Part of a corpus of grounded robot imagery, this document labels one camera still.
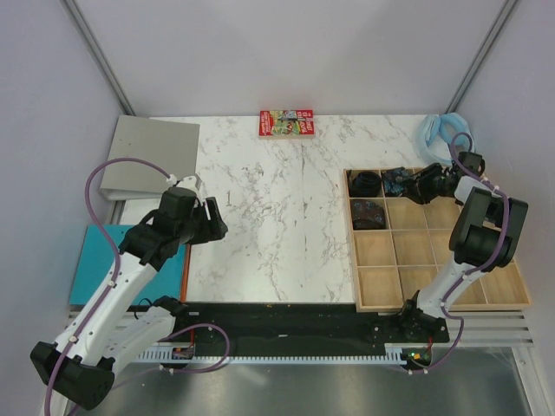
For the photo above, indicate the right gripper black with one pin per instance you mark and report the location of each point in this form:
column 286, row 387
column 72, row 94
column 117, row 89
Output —
column 422, row 196

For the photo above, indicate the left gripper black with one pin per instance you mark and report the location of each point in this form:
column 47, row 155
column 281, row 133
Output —
column 219, row 226

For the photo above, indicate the floral navy necktie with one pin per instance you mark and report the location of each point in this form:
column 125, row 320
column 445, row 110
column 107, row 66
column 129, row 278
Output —
column 395, row 182

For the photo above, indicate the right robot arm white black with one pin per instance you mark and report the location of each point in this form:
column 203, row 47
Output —
column 485, row 236

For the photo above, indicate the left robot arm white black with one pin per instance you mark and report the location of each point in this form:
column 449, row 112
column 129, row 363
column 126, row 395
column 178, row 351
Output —
column 84, row 360

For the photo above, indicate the rolled black tie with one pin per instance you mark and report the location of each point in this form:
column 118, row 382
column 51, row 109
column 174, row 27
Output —
column 365, row 184

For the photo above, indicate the rolled dark patterned tie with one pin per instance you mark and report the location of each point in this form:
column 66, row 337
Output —
column 367, row 215

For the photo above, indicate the wooden compartment tray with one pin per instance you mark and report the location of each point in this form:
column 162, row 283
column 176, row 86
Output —
column 389, row 265

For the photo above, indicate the teal book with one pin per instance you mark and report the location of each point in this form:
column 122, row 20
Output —
column 97, row 257

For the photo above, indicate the red illustrated book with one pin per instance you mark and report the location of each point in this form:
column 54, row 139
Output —
column 275, row 124

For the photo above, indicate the grey ring binder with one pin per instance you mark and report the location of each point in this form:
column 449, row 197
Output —
column 172, row 146

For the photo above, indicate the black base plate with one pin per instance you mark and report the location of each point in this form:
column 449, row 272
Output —
column 277, row 329

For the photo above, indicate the white slotted cable duct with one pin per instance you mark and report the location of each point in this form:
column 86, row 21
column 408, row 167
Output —
column 166, row 355

